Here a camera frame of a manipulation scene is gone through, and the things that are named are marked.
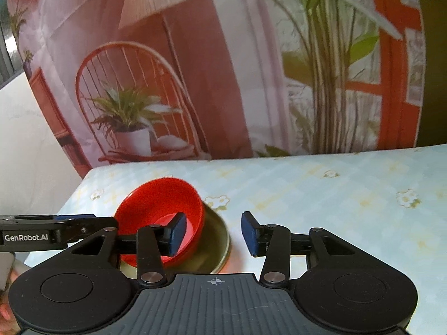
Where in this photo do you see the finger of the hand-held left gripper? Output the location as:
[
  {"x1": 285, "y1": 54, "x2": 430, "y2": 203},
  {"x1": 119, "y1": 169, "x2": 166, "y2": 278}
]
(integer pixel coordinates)
[{"x1": 53, "y1": 214, "x2": 118, "y2": 244}]

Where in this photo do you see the floral tablecloth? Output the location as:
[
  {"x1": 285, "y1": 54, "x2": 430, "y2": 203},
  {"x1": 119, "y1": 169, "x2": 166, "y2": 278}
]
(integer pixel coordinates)
[{"x1": 25, "y1": 144, "x2": 447, "y2": 335}]

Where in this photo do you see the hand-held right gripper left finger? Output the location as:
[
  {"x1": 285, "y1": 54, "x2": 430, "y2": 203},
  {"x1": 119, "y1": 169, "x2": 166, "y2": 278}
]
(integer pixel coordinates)
[{"x1": 70, "y1": 212, "x2": 188, "y2": 285}]

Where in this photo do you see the green round plate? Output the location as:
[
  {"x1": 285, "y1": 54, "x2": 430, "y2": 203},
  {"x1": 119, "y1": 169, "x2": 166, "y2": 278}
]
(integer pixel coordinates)
[{"x1": 119, "y1": 204, "x2": 231, "y2": 275}]

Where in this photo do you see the red bowl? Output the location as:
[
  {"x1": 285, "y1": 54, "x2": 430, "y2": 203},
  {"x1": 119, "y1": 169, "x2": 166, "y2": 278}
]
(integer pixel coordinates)
[{"x1": 113, "y1": 178, "x2": 206, "y2": 269}]

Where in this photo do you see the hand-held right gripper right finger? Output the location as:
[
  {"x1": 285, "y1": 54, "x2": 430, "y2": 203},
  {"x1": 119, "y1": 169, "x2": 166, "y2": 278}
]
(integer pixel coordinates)
[{"x1": 241, "y1": 211, "x2": 350, "y2": 283}]

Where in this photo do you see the person's left hand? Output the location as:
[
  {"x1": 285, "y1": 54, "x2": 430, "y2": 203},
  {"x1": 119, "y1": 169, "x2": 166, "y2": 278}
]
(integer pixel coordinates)
[{"x1": 0, "y1": 260, "x2": 30, "y2": 323}]

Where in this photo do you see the printed backdrop cloth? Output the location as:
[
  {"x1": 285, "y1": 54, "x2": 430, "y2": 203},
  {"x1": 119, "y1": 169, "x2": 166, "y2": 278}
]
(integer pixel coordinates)
[{"x1": 5, "y1": 0, "x2": 427, "y2": 178}]

